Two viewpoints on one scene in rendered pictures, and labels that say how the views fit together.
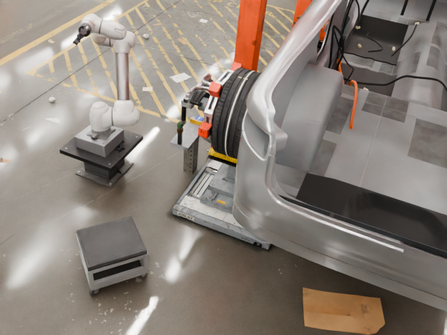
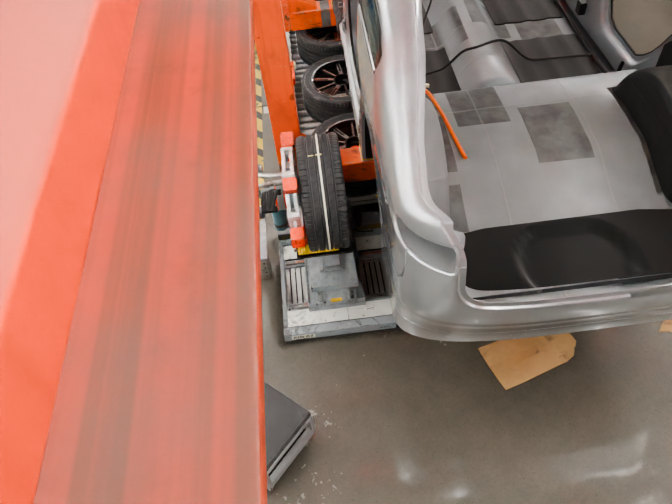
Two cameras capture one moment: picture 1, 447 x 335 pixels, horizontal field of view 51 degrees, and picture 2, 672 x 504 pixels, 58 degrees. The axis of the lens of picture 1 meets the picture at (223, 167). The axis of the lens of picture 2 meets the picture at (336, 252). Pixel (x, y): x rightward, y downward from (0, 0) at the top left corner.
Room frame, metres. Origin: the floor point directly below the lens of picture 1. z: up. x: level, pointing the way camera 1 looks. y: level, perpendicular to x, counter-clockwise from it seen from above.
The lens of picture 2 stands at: (0.57, 0.70, 3.29)
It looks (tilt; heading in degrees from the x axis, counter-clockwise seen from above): 50 degrees down; 340
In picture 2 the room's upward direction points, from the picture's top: 6 degrees counter-clockwise
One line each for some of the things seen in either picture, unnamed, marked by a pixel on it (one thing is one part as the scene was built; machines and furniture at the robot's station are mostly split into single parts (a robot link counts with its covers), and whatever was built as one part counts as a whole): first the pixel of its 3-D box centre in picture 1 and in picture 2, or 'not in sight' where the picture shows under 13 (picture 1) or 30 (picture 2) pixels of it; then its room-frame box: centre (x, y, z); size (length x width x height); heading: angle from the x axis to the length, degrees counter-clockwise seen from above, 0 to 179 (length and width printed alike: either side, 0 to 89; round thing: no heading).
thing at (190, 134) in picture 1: (190, 132); (253, 235); (3.18, 0.31, 0.44); 0.43 x 0.17 x 0.03; 161
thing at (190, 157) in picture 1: (190, 151); (259, 254); (3.21, 0.30, 0.21); 0.10 x 0.10 x 0.42; 71
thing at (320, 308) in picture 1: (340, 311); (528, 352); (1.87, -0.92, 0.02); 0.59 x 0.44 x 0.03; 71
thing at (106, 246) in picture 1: (112, 254); (266, 435); (2.02, 0.70, 0.17); 0.43 x 0.36 x 0.34; 119
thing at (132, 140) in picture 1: (104, 155); not in sight; (3.09, 1.05, 0.15); 0.50 x 0.50 x 0.30; 71
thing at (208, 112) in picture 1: (221, 108); (293, 196); (2.97, 0.06, 0.85); 0.54 x 0.07 x 0.54; 161
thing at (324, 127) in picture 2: not in sight; (355, 153); (3.61, -0.62, 0.39); 0.66 x 0.66 x 0.24
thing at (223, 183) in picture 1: (235, 167); (330, 251); (2.92, -0.10, 0.32); 0.40 x 0.30 x 0.28; 161
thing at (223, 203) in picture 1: (231, 187); (333, 273); (2.88, -0.09, 0.13); 0.50 x 0.36 x 0.10; 161
